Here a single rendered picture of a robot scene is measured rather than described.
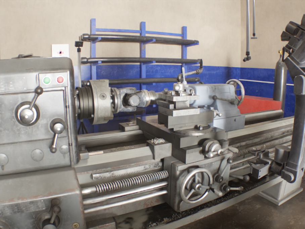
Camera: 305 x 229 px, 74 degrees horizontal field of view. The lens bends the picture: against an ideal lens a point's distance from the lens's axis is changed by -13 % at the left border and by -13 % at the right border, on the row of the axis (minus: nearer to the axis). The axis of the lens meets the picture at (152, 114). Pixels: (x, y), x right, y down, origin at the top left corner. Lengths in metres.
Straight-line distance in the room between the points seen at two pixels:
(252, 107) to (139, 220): 3.27
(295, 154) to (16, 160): 1.16
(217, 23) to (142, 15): 2.03
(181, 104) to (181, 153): 0.25
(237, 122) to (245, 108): 2.55
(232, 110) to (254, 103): 2.52
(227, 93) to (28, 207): 1.44
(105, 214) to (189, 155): 0.57
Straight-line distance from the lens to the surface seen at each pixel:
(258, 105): 4.22
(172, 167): 1.21
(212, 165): 1.33
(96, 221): 1.34
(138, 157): 1.22
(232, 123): 1.72
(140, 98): 1.35
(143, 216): 1.46
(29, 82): 1.01
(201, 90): 1.56
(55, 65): 1.03
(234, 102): 1.71
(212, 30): 5.84
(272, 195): 2.53
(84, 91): 1.25
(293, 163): 0.99
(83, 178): 1.19
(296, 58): 0.92
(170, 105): 1.19
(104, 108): 1.21
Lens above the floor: 1.28
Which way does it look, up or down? 12 degrees down
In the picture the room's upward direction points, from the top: straight up
